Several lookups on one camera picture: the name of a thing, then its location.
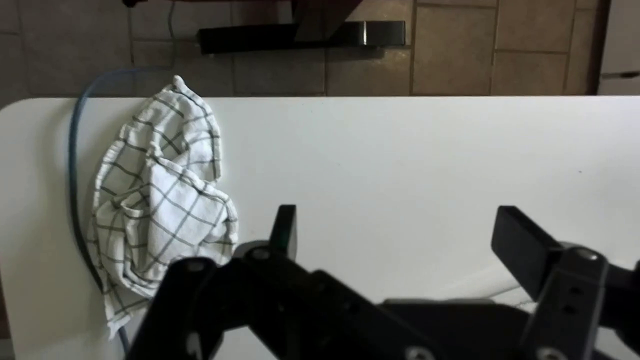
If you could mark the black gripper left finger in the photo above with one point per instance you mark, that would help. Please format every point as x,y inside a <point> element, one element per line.
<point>267,300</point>

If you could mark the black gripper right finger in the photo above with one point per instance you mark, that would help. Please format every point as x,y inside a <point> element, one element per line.
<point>567,293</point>

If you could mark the white checked dish cloth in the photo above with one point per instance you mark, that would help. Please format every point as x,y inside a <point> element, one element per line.
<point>161,200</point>

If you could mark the white cabinet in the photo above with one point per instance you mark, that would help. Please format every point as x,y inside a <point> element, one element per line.
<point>621,46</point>

